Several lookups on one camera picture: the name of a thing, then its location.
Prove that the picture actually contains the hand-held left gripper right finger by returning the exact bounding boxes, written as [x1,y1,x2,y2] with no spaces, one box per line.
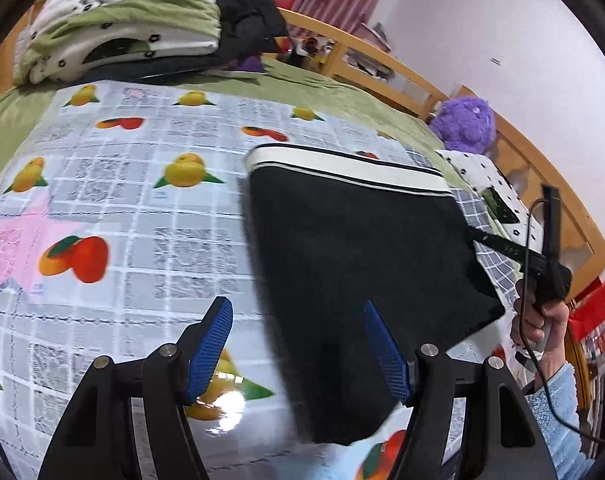
[363,299,558,480]

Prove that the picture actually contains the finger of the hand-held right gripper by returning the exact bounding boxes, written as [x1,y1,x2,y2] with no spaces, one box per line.
[463,229,529,265]

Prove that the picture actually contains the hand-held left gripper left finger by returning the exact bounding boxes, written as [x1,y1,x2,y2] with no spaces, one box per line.
[37,296,234,480]

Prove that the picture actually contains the black pants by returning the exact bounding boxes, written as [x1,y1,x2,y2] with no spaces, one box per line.
[240,143,507,446]

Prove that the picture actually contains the person's right forearm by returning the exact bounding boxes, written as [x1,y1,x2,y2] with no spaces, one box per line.
[525,359,599,480]

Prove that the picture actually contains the person's right hand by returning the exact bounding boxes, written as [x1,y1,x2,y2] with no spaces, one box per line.
[509,275,571,362]

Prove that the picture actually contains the grey checked cloth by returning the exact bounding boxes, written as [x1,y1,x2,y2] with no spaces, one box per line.
[449,187,527,312]

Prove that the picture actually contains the red bag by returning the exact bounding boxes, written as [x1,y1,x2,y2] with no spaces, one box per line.
[566,269,605,362]

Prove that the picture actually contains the white flowered pillow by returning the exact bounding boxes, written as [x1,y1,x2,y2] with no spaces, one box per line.
[436,149,546,257]

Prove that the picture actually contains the purple plush toy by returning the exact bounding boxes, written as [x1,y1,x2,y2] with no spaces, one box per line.
[428,95,497,156]

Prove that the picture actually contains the fruit printed plastic tablecloth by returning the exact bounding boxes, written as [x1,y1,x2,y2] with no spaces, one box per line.
[0,80,524,480]

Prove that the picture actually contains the green bed sheet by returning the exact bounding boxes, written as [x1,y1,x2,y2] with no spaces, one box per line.
[0,55,464,192]

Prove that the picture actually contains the dark grey folded garment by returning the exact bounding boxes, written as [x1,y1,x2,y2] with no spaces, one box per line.
[82,53,233,84]

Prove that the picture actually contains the purple cloth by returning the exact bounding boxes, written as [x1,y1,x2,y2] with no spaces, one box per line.
[231,53,264,74]

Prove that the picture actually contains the black clothes pile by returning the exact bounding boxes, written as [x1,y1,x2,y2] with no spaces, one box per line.
[215,0,291,62]

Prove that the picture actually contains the folded white flowered quilt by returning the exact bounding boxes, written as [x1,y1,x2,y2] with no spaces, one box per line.
[14,0,224,84]

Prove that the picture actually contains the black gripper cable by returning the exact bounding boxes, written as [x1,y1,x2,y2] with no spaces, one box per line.
[511,199,605,445]

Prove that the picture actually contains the wooden bed frame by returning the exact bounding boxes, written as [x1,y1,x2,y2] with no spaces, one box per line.
[0,7,605,311]

